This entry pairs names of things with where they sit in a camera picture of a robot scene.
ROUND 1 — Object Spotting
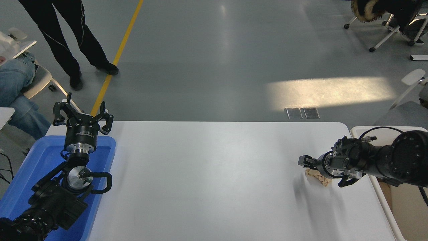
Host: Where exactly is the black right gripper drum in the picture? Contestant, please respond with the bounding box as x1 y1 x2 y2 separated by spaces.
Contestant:
316 151 332 178

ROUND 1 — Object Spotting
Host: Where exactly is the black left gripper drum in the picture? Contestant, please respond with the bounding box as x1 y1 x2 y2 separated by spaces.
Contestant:
65 114 101 147

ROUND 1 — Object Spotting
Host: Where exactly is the tan paper ball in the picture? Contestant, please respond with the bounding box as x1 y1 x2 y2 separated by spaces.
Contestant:
305 167 332 187

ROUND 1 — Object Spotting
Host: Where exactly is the beige office chair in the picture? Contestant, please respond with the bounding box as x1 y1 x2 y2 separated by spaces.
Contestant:
7 27 83 113

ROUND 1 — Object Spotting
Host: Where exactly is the silver floor outlet plate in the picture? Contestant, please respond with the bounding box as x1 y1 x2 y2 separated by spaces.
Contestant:
300 107 320 119
284 108 303 120

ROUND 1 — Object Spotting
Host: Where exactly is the blue plastic tray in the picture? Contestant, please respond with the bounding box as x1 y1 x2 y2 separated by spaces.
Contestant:
0 135 117 241

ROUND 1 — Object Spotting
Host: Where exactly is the seated person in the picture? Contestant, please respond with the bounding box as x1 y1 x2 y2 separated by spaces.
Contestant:
0 32 52 140

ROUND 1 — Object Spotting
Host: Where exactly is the small white side table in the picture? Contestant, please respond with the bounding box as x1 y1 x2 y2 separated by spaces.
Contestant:
0 107 15 132

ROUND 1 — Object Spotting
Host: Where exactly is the standing person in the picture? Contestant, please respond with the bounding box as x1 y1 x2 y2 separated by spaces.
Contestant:
18 0 119 91

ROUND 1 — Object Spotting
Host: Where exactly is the white writing board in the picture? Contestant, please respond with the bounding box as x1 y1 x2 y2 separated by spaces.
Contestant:
0 40 37 63

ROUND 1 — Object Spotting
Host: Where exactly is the large pale plastic bin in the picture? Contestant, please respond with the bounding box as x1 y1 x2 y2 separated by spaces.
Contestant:
350 126 428 241

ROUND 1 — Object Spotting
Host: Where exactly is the grey chair with white armrest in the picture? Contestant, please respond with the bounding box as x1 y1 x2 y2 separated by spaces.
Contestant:
374 69 428 130

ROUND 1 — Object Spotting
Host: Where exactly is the white-legged rolling chair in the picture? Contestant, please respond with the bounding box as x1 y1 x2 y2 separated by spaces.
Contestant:
343 13 428 53

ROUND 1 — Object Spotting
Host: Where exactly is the black floor cable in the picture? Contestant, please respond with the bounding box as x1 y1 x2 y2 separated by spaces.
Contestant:
0 152 14 184

